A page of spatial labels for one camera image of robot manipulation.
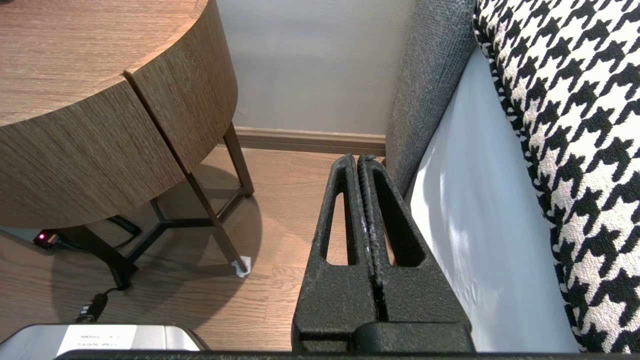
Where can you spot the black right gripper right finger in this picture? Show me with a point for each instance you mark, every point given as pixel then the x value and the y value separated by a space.
pixel 420 295

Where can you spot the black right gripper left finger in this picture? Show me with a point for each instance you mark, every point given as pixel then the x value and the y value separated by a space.
pixel 335 300

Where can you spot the silver robot base chassis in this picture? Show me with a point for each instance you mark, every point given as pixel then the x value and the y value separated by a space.
pixel 150 337

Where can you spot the white bed sheet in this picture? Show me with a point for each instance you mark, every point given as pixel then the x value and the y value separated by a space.
pixel 475 225

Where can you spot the wooden baseboard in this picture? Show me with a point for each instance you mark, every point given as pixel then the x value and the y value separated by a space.
pixel 300 140

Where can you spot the black white houndstooth pillow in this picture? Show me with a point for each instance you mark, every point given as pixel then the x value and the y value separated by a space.
pixel 575 150

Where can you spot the grey fabric headboard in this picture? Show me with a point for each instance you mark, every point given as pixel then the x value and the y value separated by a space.
pixel 430 75

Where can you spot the round wooden bedside table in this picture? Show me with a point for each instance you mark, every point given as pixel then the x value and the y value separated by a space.
pixel 75 40

